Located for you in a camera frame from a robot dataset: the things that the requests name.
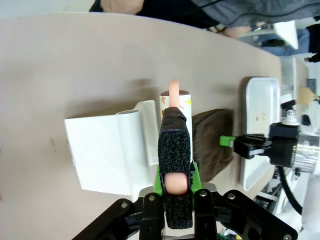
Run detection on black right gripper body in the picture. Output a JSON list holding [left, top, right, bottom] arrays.
[[268, 123, 301, 168]]

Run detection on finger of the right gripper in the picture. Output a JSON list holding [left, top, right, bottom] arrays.
[[219, 133, 271, 148], [230, 140, 272, 160]]

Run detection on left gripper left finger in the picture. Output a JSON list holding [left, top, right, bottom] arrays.
[[72, 164, 166, 240]]

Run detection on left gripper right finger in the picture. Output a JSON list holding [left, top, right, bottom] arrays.
[[188, 161, 299, 240]]

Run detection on patterned paper cup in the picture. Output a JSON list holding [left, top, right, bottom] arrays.
[[156, 79, 195, 230]]

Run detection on person's left hand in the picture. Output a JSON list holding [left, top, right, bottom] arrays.
[[223, 26, 252, 39]]

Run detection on person's right hand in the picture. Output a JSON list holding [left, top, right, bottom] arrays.
[[102, 0, 145, 15]]

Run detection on silver metal tray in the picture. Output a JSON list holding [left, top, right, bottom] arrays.
[[238, 76, 281, 191]]

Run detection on white folded roller stand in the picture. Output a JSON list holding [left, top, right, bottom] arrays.
[[64, 99, 161, 197]]

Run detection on person in grey jacket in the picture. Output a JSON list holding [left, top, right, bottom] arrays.
[[199, 0, 320, 28]]

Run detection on black trousers of person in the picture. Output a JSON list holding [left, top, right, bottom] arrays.
[[89, 0, 221, 29]]

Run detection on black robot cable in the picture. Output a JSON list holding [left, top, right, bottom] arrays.
[[276, 166, 304, 216]]

